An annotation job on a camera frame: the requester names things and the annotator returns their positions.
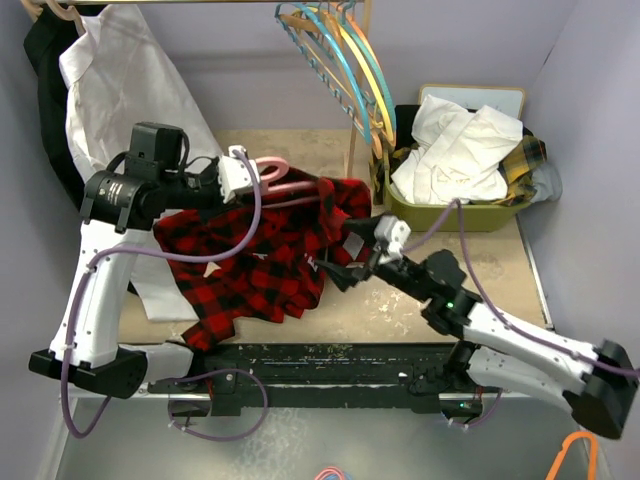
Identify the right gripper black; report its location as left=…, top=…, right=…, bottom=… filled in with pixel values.
left=315, top=211, right=433, bottom=304

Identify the red black plaid shirt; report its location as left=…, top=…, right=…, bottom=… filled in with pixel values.
left=169, top=177, right=371, bottom=351

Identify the pink plastic hanger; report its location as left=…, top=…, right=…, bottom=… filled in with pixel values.
left=249, top=154, right=321, bottom=209

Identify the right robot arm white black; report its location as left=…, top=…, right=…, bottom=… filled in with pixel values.
left=317, top=214, right=639, bottom=440

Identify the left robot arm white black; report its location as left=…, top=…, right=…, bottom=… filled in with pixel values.
left=28, top=122, right=221, bottom=399

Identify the orange plastic hanger on rack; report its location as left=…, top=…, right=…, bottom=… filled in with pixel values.
left=277, top=0, right=386, bottom=161

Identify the white hanging shirt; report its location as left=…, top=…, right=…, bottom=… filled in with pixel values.
left=57, top=4, right=226, bottom=323

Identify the teal plastic hanger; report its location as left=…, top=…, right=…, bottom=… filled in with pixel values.
left=325, top=1, right=396, bottom=143

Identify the white shirt in basket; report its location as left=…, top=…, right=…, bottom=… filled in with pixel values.
left=391, top=94, right=523, bottom=205

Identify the yellow plaid shirt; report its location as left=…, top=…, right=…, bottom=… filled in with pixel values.
left=494, top=135, right=547, bottom=206

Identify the blue plastic hanger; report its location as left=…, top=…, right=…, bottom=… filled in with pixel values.
left=273, top=1, right=380, bottom=146

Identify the yellow plastic hanger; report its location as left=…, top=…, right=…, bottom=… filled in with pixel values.
left=308, top=2, right=397, bottom=154

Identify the orange hanger on floor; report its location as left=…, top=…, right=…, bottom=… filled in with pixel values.
left=544, top=430, right=600, bottom=480

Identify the green laundry basket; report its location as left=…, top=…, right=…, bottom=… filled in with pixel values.
left=369, top=151, right=530, bottom=232

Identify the black hanging garment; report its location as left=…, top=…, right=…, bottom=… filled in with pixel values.
left=23, top=5, right=84, bottom=208

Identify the grey blue garment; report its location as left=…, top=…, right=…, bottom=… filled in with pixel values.
left=530, top=162, right=563, bottom=203

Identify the pink blue hangers bottom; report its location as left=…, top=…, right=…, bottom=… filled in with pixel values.
left=314, top=466, right=352, bottom=480

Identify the wooden clothes rack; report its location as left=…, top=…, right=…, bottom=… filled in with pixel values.
left=135, top=5, right=347, bottom=165

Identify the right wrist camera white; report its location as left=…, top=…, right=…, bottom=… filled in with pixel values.
left=370, top=214, right=411, bottom=266

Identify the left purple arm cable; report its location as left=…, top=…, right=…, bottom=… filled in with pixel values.
left=59, top=147, right=264, bottom=440

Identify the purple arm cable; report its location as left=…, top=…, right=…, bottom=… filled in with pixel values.
left=399, top=198, right=640, bottom=378
left=59, top=147, right=264, bottom=440

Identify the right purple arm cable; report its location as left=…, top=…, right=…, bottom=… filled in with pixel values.
left=399, top=198, right=640, bottom=378

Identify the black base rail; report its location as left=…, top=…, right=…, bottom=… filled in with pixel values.
left=149, top=343, right=496, bottom=423

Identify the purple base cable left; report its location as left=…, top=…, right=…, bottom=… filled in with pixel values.
left=166, top=367, right=270, bottom=442

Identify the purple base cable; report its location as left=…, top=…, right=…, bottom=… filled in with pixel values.
left=441, top=387, right=503, bottom=433
left=166, top=367, right=270, bottom=442

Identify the aluminium rail frame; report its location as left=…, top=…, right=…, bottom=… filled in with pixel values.
left=58, top=219, right=601, bottom=451

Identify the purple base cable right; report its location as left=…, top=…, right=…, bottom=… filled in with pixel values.
left=441, top=387, right=503, bottom=433

